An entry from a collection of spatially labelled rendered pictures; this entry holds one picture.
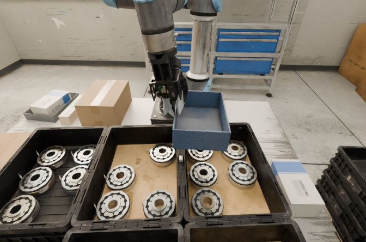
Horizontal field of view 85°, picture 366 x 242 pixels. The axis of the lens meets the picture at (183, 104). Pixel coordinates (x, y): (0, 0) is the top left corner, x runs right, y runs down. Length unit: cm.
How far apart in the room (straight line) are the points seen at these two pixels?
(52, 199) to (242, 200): 65
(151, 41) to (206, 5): 47
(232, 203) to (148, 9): 63
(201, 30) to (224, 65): 178
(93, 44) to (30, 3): 103
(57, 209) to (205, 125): 56
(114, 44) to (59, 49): 100
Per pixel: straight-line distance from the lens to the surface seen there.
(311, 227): 98
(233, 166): 82
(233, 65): 268
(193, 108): 70
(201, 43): 92
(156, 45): 45
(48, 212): 86
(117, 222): 64
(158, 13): 44
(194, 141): 54
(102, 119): 123
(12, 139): 116
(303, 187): 95
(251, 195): 80
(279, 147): 118
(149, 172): 82
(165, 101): 56
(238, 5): 337
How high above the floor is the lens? 149
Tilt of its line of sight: 35 degrees down
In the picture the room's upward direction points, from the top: straight up
